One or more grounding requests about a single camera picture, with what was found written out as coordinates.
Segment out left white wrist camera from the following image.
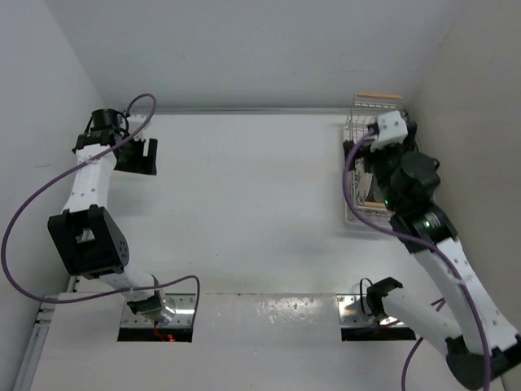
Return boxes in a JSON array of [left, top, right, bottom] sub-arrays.
[[127, 114, 147, 134]]

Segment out back aluminium frame rail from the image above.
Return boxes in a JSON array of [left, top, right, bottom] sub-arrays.
[[155, 108, 352, 115]]

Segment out white wire dish rack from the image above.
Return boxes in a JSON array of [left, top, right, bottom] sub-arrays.
[[342, 92, 410, 228]]

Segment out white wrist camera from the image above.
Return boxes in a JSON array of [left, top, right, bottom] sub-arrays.
[[127, 114, 147, 134], [367, 110, 409, 152]]

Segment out purple cable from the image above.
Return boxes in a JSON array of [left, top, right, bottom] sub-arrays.
[[341, 125, 496, 391], [0, 93, 201, 323]]

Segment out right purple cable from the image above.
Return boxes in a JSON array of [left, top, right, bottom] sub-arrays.
[[341, 125, 496, 391]]

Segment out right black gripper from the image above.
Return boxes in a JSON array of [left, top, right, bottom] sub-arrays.
[[341, 137, 412, 210]]

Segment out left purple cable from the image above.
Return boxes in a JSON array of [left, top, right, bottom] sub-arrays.
[[0, 93, 201, 323]]

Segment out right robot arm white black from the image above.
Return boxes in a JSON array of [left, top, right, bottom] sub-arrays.
[[343, 136, 520, 390]]

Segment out metal base plate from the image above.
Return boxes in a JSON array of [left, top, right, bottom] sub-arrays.
[[337, 294, 416, 342], [117, 294, 196, 343]]

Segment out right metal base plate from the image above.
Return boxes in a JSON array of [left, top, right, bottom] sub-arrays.
[[337, 294, 416, 342]]

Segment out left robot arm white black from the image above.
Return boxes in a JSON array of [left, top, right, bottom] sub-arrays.
[[47, 109, 176, 325]]

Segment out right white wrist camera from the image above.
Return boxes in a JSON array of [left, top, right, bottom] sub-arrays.
[[367, 110, 409, 152]]

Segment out blue floral plate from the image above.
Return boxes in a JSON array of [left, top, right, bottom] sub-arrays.
[[352, 159, 376, 205]]

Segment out left aluminium frame rail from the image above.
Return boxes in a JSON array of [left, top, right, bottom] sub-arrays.
[[15, 112, 125, 390]]

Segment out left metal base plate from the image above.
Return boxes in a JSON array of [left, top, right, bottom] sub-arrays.
[[117, 294, 196, 343]]

